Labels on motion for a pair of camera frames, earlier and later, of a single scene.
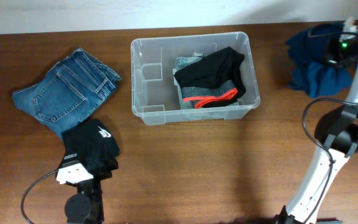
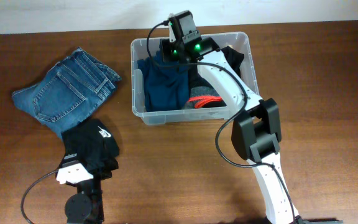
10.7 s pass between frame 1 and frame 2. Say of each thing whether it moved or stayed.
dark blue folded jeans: stayed
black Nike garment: stayed
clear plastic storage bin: stayed
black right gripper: moved
